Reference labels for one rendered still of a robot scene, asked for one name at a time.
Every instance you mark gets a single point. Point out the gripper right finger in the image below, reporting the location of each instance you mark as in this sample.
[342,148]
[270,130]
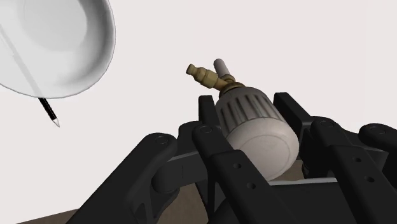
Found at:
[350,161]

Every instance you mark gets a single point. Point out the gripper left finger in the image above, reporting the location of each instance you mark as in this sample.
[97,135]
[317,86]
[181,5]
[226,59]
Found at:
[173,173]

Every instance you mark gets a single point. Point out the white canister with brass fitting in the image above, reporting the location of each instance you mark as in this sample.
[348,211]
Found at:
[257,136]

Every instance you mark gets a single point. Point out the black pen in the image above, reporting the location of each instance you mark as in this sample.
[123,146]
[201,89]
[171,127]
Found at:
[49,111]

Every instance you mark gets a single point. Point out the white bowl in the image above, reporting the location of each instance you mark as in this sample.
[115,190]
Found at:
[55,46]

